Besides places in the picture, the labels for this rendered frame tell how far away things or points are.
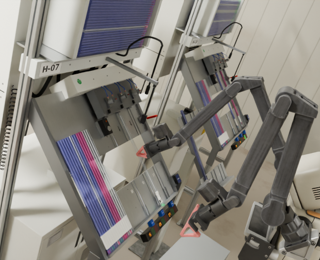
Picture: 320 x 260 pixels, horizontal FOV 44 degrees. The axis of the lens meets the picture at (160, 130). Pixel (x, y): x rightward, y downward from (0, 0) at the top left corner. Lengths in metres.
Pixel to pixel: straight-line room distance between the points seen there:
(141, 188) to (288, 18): 3.06
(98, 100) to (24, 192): 0.61
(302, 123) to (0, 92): 1.16
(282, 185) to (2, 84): 1.14
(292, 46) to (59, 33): 3.31
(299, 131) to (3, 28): 1.13
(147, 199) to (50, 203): 0.48
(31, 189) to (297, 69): 3.28
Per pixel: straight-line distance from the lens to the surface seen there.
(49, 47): 1.65
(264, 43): 4.62
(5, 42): 1.66
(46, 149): 1.62
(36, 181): 2.14
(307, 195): 1.49
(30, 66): 1.52
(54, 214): 1.97
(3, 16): 1.65
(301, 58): 4.54
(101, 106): 1.81
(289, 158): 1.29
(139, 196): 1.93
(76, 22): 1.55
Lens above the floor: 1.90
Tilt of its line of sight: 25 degrees down
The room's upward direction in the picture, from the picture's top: 20 degrees clockwise
